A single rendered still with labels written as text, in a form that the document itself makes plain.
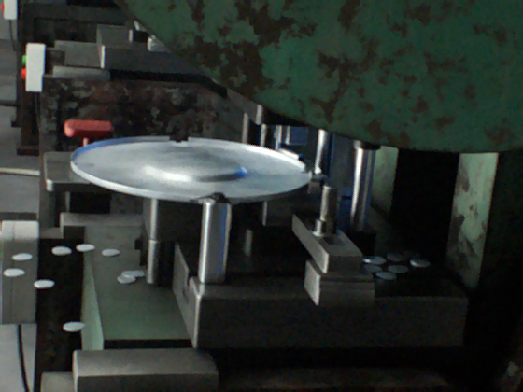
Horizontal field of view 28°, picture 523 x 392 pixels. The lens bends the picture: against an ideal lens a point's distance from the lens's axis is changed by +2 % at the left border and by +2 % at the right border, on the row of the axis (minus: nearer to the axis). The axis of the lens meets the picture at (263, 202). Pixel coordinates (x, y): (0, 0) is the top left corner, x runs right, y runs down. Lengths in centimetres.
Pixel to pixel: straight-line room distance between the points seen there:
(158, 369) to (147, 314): 13
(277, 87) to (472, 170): 48
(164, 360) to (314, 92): 40
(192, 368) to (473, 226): 36
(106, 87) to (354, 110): 202
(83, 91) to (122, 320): 167
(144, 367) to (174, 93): 179
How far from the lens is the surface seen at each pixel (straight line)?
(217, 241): 109
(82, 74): 277
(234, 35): 76
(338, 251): 109
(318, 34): 78
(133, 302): 121
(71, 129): 155
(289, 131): 125
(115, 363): 107
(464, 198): 123
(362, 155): 121
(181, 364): 107
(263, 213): 123
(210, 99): 281
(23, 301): 152
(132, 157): 130
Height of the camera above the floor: 109
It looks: 16 degrees down
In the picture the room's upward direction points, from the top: 5 degrees clockwise
